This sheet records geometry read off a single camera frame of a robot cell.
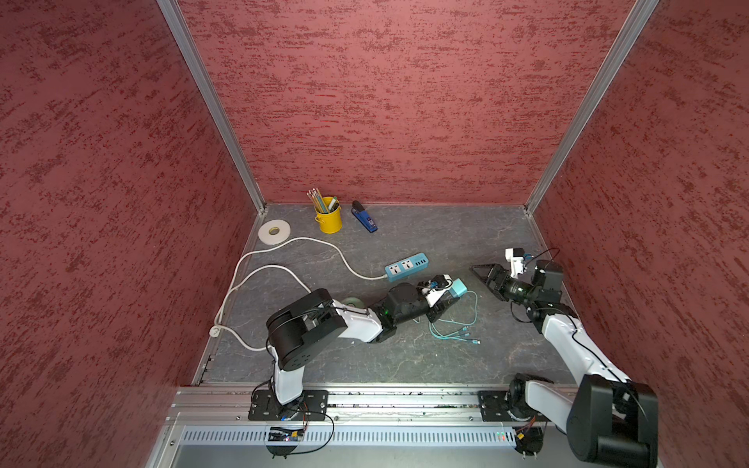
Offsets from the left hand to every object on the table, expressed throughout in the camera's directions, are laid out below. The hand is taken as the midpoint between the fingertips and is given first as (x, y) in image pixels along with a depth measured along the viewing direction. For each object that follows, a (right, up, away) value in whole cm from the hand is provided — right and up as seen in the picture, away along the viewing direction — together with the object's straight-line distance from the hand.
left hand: (453, 295), depth 81 cm
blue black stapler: (-30, +27, +35) cm, 54 cm away
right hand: (+6, +5, +2) cm, 8 cm away
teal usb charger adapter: (+1, +2, -3) cm, 4 cm away
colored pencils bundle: (-44, +30, +22) cm, 57 cm away
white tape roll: (-63, +18, +32) cm, 73 cm away
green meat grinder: (-28, -2, 0) cm, 28 cm away
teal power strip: (-12, +6, +19) cm, 23 cm away
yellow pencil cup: (-40, +22, +28) cm, 54 cm away
